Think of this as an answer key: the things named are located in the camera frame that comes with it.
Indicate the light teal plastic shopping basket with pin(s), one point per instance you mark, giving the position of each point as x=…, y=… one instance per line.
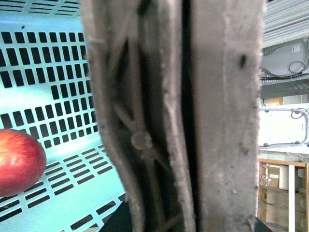
x=45, y=91

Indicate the red apple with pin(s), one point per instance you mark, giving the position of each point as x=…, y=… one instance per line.
x=22, y=161

